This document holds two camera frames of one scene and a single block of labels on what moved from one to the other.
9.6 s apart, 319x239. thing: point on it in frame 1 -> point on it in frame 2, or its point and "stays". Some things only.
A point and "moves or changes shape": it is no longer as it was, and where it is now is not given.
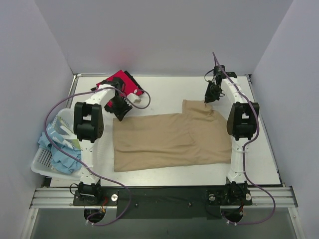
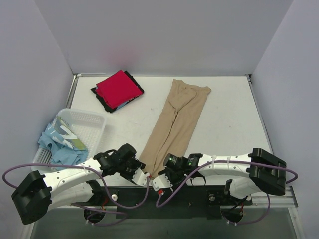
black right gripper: x=211 y=93 -> x=164 y=173
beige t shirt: x=198 y=136 moves or changes shape
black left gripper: x=119 y=107 -> x=139 y=166
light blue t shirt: x=59 y=133 stays
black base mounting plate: x=164 y=202 stays
